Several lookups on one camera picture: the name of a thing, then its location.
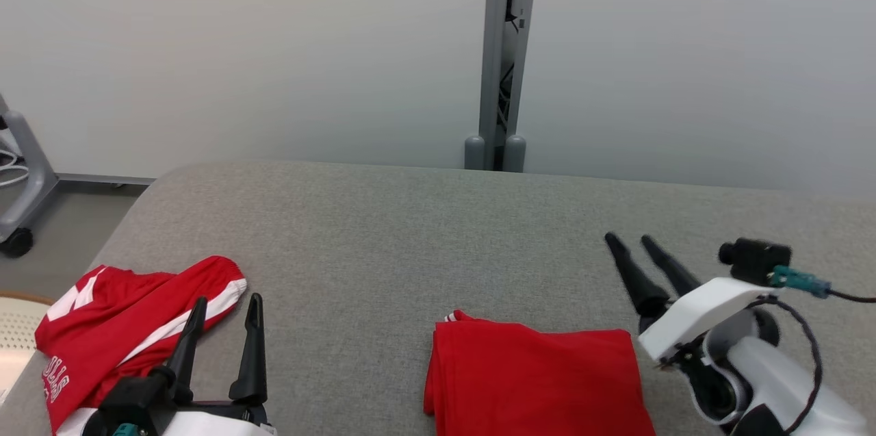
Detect grey wheeled metal stand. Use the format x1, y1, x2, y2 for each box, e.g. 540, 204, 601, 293
0, 94, 61, 259

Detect beige perforated laundry basket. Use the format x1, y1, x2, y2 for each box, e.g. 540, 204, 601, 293
0, 291, 54, 399

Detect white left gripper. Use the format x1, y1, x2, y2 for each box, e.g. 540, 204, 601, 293
161, 293, 276, 436

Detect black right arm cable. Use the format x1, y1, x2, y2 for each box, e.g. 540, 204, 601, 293
749, 289, 876, 436

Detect teal right camera connector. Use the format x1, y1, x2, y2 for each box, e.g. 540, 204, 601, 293
768, 265, 832, 298

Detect red shorts with white stripe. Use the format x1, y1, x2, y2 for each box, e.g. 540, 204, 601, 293
34, 256, 247, 436

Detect grey wall baseboard strip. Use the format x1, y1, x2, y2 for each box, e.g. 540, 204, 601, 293
55, 174, 157, 187

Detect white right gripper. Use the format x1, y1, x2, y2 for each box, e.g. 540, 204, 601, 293
604, 232, 777, 365

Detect red Bulls 23 jersey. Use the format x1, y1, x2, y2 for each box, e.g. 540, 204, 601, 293
423, 309, 656, 436

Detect white cable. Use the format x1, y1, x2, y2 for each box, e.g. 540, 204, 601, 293
0, 149, 31, 189

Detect grey metal partition post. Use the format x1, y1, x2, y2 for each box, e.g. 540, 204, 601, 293
464, 0, 541, 173

